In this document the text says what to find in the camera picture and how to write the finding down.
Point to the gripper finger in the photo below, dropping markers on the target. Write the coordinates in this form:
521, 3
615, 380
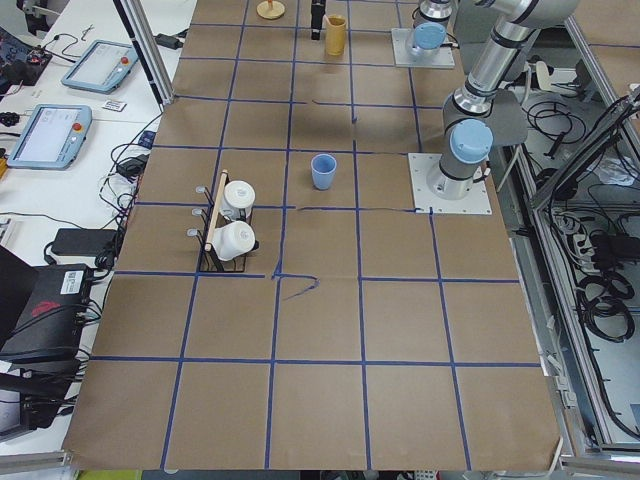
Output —
317, 15

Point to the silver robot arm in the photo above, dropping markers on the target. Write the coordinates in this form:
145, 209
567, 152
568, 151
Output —
430, 20
476, 116

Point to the bamboo chopstick holder cup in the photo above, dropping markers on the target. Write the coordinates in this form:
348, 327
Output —
336, 33

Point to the light blue plastic cup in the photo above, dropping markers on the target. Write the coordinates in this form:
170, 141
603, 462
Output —
323, 169

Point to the round wooden coaster stand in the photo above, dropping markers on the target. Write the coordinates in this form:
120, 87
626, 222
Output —
270, 9

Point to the white mug far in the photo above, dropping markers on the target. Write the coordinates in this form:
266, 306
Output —
238, 200

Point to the white mug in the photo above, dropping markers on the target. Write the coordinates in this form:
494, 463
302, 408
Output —
232, 240
238, 200

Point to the upper teach pendant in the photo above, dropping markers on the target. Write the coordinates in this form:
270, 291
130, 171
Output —
102, 67

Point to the teach pendant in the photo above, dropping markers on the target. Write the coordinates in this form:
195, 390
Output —
52, 137
102, 67

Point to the white mug near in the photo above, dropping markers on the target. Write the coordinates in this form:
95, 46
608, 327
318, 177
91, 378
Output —
232, 240

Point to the lower teach pendant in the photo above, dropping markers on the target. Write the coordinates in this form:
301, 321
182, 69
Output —
52, 137

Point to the black power brick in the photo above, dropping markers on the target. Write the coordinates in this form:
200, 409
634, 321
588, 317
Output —
79, 243

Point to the black computer box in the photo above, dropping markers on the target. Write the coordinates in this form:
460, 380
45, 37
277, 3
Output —
40, 308

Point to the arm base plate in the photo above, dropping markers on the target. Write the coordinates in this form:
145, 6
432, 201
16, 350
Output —
434, 192
413, 57

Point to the aluminium frame post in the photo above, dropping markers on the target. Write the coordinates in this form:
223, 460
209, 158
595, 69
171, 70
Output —
138, 30

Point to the wooden rack handle rod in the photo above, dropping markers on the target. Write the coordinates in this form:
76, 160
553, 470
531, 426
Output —
220, 186

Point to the black wire cup rack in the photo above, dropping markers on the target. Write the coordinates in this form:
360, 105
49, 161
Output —
209, 261

